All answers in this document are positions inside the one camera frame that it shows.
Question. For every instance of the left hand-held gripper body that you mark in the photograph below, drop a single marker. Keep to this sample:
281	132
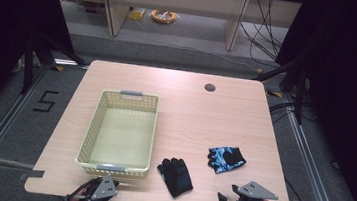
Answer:
104	189

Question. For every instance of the blue camouflage fingerless glove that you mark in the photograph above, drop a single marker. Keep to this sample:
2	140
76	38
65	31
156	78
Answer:
224	159

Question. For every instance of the cream plastic perforated basket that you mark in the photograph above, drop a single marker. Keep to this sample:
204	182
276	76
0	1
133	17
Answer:
122	135

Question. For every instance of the black fingerless glove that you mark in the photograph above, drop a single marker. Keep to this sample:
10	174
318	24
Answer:
175	175

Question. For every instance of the person's left hand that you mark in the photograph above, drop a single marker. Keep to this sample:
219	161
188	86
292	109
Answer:
72	200

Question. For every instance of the grey tape strip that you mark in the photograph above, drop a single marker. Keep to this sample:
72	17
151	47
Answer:
35	174

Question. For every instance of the black metal stand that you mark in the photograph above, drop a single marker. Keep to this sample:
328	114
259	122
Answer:
297	86
29	64

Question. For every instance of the yellow packet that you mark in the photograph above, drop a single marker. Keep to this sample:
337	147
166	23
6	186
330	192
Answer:
137	14

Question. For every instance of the white wooden bench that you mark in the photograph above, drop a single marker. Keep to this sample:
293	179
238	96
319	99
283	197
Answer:
176	3

